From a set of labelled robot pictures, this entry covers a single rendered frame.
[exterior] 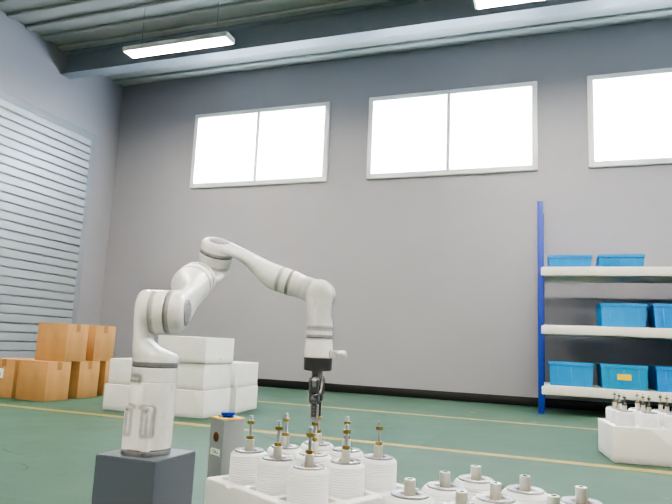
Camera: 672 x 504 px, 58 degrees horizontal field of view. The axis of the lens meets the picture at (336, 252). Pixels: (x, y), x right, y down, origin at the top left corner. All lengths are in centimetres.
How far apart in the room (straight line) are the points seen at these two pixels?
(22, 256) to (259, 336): 281
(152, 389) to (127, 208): 747
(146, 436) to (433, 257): 569
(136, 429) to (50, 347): 414
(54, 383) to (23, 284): 256
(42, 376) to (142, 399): 397
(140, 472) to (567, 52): 663
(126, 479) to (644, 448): 279
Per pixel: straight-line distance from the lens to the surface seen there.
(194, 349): 430
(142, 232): 846
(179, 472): 133
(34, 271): 778
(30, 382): 533
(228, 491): 161
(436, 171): 694
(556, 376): 587
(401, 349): 676
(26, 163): 776
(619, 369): 586
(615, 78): 716
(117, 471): 131
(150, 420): 129
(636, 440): 357
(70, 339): 535
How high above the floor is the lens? 53
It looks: 9 degrees up
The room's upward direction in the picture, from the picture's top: 3 degrees clockwise
